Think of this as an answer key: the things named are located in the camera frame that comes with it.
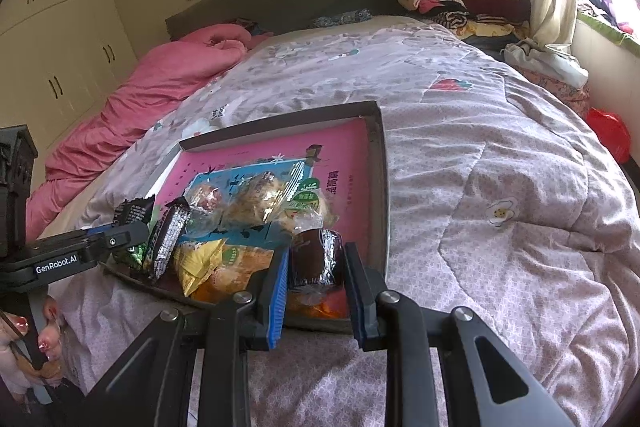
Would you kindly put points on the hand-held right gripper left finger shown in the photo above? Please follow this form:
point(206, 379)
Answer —
point(277, 302)

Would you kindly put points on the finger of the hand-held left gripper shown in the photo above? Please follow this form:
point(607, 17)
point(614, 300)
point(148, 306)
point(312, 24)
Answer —
point(120, 239)

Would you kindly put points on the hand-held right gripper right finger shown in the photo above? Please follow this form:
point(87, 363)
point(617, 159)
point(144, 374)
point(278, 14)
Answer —
point(357, 302)

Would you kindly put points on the plain black snack packet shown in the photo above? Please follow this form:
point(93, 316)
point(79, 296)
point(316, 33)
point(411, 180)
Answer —
point(132, 211)

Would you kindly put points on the black silver striped packet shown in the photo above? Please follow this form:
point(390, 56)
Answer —
point(167, 237)

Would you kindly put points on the brown cake packet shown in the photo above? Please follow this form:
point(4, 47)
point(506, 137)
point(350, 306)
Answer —
point(315, 257)

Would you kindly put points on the clear packet with reddish pastry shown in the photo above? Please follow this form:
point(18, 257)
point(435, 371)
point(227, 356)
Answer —
point(205, 197)

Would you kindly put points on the green printed pastry packet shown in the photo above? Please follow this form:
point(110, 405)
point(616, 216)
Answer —
point(307, 207)

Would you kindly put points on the dark cardboard tray box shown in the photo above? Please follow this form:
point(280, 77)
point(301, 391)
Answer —
point(380, 187)

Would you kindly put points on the person's left hand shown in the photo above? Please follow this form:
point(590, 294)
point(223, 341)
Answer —
point(50, 337)

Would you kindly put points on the green snack packet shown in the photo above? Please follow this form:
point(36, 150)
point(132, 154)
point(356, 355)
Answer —
point(135, 254)

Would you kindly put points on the orange snack packet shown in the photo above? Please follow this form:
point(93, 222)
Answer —
point(235, 272)

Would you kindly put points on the yellow snack packet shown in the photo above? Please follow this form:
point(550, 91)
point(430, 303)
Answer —
point(197, 264)

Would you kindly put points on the clear flaky pastry packet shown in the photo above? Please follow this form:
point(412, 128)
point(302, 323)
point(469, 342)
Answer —
point(255, 202)

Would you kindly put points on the pink duvet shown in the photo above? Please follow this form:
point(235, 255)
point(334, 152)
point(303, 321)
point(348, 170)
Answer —
point(125, 107)

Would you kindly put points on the cream wardrobe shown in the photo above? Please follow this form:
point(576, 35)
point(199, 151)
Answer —
point(60, 57)

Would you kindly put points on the dark floral cloth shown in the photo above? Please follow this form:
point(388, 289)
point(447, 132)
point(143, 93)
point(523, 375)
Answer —
point(342, 18)

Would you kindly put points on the pink patterned cloth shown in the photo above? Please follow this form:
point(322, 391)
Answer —
point(565, 94)

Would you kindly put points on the red bag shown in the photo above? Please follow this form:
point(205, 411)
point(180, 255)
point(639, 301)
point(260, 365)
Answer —
point(607, 132)

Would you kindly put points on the white crumpled cloth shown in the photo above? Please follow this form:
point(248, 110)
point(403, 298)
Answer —
point(545, 62)

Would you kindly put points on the green window sill cover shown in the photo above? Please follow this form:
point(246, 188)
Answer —
point(600, 29)

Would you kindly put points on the heap of colourful clothes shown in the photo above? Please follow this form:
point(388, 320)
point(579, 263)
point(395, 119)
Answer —
point(607, 9)

